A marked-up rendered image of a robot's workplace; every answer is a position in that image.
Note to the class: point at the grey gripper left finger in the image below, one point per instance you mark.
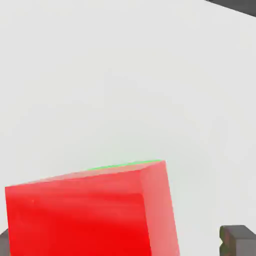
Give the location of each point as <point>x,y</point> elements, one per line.
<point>4,244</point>

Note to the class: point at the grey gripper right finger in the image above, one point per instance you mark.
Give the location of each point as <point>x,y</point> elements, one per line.
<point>240,242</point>

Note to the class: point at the small red cube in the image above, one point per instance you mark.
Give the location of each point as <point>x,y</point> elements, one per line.
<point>80,216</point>

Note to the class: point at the small green cube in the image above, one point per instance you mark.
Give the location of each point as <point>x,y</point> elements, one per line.
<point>124,164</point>

